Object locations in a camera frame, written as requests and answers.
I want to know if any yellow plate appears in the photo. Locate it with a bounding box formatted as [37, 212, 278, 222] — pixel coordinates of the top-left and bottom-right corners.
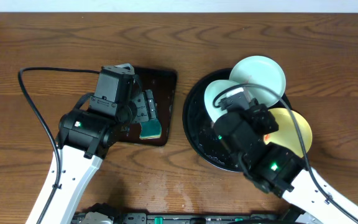
[264, 108, 313, 157]

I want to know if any green scrubbing sponge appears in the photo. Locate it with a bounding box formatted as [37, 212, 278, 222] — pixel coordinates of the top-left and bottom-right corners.
[139, 119, 162, 139]

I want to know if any small light green plate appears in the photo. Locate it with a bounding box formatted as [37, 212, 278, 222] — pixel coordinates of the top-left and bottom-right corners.
[204, 80, 254, 123]

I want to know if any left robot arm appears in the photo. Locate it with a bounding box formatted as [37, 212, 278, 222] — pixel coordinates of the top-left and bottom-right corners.
[18, 63, 162, 223]

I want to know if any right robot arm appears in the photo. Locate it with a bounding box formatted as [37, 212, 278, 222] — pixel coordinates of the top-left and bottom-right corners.
[214, 96, 358, 223]

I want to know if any black rectangular water tray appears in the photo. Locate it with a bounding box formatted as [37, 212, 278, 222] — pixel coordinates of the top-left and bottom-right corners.
[119, 67, 177, 147]

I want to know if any black round tray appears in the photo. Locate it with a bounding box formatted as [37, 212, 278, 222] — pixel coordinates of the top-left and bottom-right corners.
[182, 68, 293, 173]

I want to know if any large light green plate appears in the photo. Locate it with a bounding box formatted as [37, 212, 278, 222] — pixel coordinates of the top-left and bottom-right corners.
[229, 55, 287, 96]

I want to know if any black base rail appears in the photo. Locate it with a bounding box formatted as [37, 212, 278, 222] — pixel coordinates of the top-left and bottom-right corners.
[70, 203, 315, 224]

